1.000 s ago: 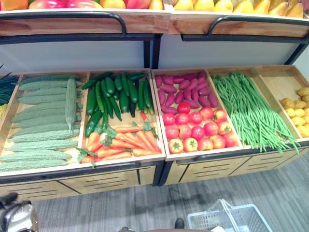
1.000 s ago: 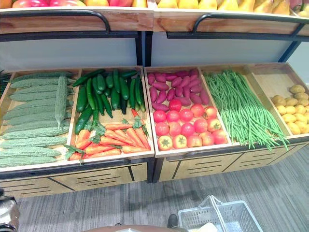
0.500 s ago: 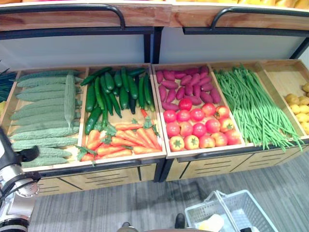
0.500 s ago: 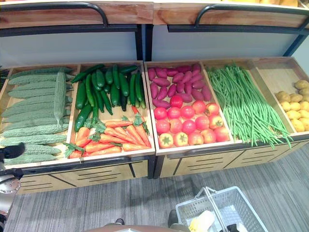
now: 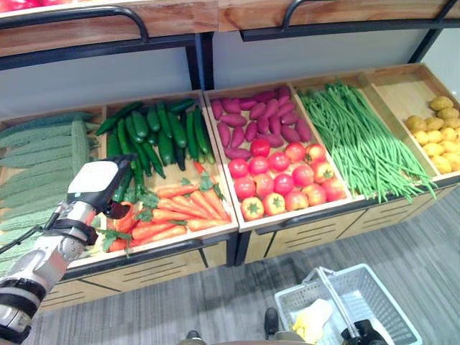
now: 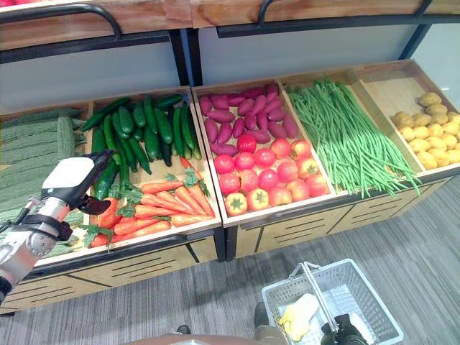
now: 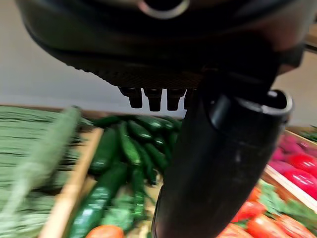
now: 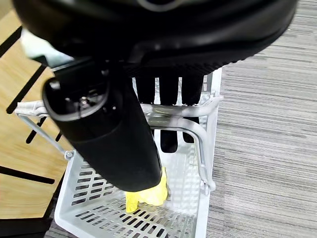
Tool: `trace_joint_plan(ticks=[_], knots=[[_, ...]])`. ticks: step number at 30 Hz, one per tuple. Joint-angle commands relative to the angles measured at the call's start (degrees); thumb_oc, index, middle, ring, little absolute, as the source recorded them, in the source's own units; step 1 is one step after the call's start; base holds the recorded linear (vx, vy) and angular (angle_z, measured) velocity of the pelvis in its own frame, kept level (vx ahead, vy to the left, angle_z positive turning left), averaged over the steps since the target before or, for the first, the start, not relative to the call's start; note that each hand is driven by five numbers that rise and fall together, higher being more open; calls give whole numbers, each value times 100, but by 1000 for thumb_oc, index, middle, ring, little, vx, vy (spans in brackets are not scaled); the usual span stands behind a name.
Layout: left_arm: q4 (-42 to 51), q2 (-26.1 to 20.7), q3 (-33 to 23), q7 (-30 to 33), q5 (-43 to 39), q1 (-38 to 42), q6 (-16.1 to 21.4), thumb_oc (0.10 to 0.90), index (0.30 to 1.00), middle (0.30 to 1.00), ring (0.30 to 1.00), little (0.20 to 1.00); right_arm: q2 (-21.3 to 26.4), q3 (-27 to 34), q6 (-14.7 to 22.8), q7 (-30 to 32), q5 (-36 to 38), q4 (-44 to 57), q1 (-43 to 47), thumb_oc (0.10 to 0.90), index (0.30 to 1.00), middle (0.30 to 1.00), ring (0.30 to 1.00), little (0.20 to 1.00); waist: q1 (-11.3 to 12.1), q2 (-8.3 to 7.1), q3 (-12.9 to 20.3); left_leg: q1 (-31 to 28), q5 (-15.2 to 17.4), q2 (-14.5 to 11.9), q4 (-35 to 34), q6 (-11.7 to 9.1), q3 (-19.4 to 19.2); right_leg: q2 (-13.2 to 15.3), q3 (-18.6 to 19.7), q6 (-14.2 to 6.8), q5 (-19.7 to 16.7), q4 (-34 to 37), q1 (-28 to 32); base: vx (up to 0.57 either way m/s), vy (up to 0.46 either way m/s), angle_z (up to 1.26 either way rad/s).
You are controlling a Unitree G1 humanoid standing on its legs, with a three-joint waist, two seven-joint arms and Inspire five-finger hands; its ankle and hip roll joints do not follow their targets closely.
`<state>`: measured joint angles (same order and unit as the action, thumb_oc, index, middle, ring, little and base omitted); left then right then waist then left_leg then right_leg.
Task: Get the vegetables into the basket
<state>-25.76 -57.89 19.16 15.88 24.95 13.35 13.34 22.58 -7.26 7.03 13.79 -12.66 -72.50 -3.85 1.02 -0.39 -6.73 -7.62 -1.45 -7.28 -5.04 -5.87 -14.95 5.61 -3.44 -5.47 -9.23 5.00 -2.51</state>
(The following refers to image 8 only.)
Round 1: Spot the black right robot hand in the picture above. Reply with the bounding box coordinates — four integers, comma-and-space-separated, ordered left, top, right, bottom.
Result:
11, 0, 301, 193

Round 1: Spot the white plastic shopping basket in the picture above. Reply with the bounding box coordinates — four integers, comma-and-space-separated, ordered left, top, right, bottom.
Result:
14, 66, 224, 238

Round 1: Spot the wooden shelf with black slots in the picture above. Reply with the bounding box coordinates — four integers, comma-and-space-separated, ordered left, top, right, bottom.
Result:
0, 9, 75, 238

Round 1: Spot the yellow vegetable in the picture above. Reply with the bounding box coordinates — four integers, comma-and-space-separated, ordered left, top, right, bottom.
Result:
125, 166, 172, 214

